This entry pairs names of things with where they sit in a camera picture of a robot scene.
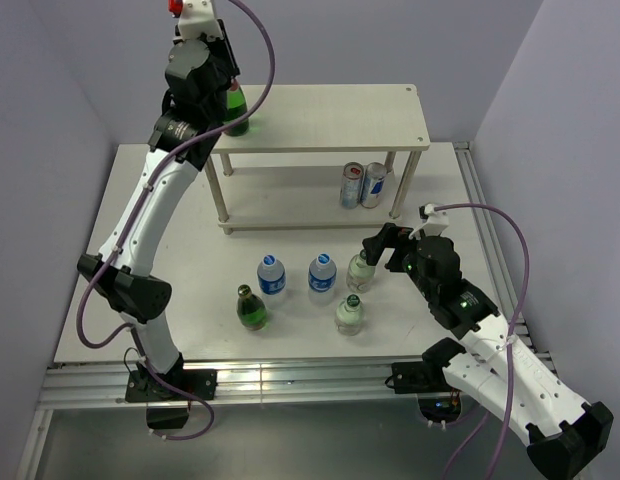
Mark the aluminium front rail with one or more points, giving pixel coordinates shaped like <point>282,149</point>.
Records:
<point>103,385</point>

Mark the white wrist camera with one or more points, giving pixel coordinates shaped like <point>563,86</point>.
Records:
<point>434,222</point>
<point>196,19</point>

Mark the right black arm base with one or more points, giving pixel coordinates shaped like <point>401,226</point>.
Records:
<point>437,401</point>

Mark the clear soda bottle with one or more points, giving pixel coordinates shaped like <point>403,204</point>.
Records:
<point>359,274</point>
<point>349,316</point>

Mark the clear soda bottle rear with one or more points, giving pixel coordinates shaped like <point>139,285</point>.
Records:
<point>359,274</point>

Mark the aluminium rail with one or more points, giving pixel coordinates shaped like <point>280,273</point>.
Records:
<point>103,385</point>
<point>505,292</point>

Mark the green glass bottle front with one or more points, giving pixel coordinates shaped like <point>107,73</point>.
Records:
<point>250,309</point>

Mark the clear soda bottle front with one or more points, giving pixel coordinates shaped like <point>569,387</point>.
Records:
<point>349,316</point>

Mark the green glass bottle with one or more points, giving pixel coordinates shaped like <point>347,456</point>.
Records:
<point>250,309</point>
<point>236,107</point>

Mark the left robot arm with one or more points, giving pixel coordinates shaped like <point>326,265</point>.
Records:
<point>121,272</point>

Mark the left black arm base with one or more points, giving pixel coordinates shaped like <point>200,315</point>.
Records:
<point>168,407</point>

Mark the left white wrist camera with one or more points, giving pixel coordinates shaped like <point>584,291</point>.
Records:
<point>196,19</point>

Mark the silver blue energy drink can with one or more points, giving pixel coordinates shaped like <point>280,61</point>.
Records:
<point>373,182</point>

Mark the white two-tier shelf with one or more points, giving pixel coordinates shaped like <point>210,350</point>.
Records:
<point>285,173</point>

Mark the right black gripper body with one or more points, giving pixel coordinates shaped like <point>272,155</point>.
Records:
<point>404,259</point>

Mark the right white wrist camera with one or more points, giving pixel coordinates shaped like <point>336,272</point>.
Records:
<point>434,222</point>

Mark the left blue label water bottle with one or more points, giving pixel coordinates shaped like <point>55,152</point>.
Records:
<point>271,276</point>

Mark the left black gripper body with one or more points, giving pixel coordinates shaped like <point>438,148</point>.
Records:
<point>227,68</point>

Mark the blue label water bottle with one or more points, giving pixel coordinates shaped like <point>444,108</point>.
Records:
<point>322,275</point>
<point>271,276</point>

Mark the aluminium right rail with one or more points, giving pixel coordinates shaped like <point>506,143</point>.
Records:
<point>505,292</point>

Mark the right blue label water bottle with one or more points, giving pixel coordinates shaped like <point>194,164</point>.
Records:
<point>322,275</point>

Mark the light blue drink can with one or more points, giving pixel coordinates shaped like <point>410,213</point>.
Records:
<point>351,183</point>

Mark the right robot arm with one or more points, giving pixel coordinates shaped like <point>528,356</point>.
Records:
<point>561,431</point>

